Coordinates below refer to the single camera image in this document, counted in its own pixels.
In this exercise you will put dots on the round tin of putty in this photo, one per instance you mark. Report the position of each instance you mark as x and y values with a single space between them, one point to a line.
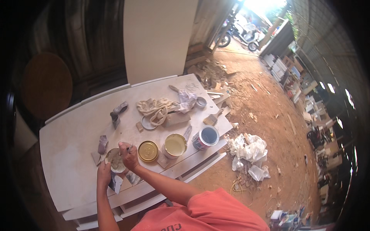
115 161

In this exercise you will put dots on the row of stacked furniture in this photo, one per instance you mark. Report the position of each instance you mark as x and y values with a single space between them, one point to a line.
315 109

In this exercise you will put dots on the wooden paint brush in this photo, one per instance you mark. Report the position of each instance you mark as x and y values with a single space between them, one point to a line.
212 118

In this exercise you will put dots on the person's body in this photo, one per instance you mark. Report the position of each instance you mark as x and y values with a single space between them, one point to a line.
208 213

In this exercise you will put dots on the person's left fingers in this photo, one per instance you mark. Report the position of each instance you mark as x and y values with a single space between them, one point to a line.
104 167

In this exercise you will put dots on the person's right fingers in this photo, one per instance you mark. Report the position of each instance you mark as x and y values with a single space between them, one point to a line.
123 147

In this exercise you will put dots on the grey round lid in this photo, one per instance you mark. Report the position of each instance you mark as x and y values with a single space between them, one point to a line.
146 124

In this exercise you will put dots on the beige twisted cloth rag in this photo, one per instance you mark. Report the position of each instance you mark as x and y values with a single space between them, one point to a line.
154 108

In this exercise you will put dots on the curled grey sandpaper strip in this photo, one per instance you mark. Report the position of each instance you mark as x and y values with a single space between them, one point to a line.
117 114

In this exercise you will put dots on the parked motorbikes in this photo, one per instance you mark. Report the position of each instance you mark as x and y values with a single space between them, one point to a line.
242 34

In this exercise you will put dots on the small wooden block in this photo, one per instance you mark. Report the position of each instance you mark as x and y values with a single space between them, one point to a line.
139 126

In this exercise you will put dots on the thin metal stirring tool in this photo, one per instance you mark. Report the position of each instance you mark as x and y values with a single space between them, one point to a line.
130 147

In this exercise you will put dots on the open red-labelled paint can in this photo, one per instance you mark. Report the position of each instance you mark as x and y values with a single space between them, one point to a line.
206 137

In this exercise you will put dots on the person's left hand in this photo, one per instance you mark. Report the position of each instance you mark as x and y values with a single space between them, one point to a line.
104 176

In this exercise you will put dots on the small silver tin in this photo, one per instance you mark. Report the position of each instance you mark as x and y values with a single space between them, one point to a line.
201 102

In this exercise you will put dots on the round brown wooden tabletop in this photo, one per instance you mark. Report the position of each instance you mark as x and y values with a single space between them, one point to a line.
46 85

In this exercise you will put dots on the gold round tin lid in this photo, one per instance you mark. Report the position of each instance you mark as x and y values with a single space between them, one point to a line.
148 151

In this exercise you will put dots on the crumpled white rag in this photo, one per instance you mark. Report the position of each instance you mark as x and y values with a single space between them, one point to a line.
186 101

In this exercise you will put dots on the pile of wood scraps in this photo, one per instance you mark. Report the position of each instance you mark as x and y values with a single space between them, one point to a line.
209 73

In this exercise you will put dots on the open can of cream paint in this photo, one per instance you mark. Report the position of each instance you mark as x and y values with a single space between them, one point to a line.
175 145

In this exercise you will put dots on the heap of white plastic bags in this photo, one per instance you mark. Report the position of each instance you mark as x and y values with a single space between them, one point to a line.
251 150

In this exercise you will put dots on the putty-smeared scraper blade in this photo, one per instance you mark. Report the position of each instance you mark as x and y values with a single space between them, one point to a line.
133 178
117 183

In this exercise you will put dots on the stack of white wooden panels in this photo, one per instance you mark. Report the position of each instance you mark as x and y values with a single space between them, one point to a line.
75 161

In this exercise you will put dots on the person's right hand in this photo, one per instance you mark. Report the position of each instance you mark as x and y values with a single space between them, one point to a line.
130 157

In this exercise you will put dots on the tall white upright board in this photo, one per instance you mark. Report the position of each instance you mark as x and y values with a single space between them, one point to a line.
159 40

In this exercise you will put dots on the flat wooden board piece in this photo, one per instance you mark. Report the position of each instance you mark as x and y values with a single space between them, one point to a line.
179 119

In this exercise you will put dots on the heap of small boxes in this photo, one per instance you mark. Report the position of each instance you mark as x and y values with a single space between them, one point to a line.
289 219

